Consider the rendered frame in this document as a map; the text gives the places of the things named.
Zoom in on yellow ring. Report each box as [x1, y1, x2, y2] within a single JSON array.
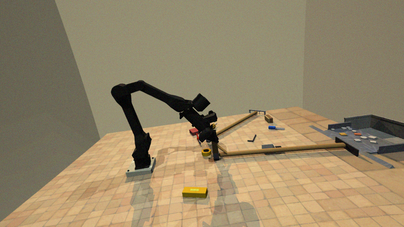
[[201, 148, 211, 156]]

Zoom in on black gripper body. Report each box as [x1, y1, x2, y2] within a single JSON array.
[[191, 115, 212, 142]]

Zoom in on orange-yellow rectangular block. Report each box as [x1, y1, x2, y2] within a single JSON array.
[[182, 187, 208, 198]]

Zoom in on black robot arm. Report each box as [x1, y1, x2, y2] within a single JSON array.
[[111, 80, 217, 170]]

